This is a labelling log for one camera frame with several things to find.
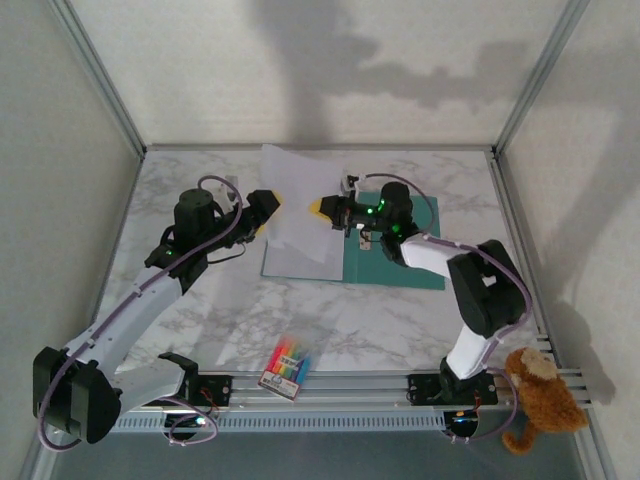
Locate white paper sheet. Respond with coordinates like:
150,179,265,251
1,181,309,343
259,143,344,266

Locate green plastic folder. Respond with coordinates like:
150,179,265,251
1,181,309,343
260,194,446,292

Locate pack of coloured markers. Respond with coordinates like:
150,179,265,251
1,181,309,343
257,334,316,402

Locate brown plush monkey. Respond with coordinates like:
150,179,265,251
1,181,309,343
502,347,591,455

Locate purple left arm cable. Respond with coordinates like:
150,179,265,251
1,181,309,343
37,174,246,451

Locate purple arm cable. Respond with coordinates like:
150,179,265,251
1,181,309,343
37,174,246,451
357,172,532,445

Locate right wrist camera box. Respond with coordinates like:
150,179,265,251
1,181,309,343
338,171,367,202

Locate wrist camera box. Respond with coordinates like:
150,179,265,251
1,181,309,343
217,173,241,209
338,171,367,202

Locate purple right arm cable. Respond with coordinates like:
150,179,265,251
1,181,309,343
357,172,532,445

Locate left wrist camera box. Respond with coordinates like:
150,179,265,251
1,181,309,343
217,173,241,209

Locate aluminium back rail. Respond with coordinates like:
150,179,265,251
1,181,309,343
144,143,499,153

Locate aluminium side rail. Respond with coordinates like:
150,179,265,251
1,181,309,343
487,149,561,374

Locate aluminium frame post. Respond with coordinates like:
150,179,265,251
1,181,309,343
492,0,591,156
47,0,147,156

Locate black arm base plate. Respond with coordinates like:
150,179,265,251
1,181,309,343
407,373,499,406
184,374,234,407

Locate aluminium frame rail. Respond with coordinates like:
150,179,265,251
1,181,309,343
112,368,596,414

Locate grey slotted cable duct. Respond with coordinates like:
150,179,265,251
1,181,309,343
112,412,446,434

